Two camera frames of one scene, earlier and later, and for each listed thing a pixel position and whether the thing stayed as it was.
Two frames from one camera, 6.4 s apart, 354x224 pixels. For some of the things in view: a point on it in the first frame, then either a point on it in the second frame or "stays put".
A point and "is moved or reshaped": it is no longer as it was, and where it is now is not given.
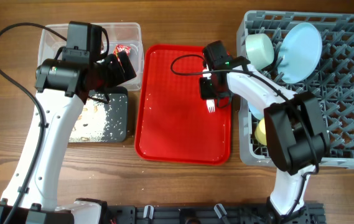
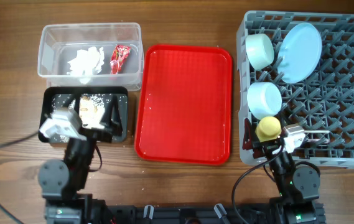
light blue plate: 300,53 stays put
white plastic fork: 211,105 is moved or reshaped
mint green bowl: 259,50 stays put
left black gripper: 118,76 → 114,125
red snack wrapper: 119,48 stays put
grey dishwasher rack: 343,80 stays put
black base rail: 312,213 stays put
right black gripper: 205,93 → 267,147
